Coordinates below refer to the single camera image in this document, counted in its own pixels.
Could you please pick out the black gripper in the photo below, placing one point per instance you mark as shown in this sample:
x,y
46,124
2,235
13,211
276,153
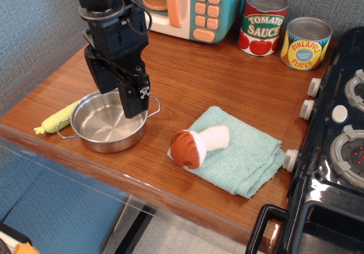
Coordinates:
x,y
117,36

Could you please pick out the plush brown white mushroom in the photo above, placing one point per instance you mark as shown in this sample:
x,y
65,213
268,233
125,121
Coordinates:
x,y
188,148

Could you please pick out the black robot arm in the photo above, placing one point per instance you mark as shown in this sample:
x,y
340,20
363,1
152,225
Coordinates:
x,y
117,34

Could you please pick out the silver metal pot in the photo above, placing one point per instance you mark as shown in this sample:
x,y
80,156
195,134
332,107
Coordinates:
x,y
100,122

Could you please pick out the yellow-green plush vegetable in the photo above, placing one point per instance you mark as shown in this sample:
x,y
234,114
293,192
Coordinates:
x,y
56,121

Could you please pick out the teal toy microwave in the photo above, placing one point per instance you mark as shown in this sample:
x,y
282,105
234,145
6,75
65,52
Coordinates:
x,y
206,21

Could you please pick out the light teal folded cloth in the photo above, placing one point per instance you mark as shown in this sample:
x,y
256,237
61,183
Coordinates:
x,y
251,159

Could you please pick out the tomato sauce can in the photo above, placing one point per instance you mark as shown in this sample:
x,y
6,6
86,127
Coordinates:
x,y
261,26

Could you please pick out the orange plush object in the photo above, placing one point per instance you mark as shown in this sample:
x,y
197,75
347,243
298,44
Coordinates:
x,y
25,248

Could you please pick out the pineapple slices can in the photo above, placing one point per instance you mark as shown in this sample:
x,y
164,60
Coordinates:
x,y
305,43

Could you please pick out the black toy stove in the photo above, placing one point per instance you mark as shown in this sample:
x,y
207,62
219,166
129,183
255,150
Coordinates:
x,y
325,208

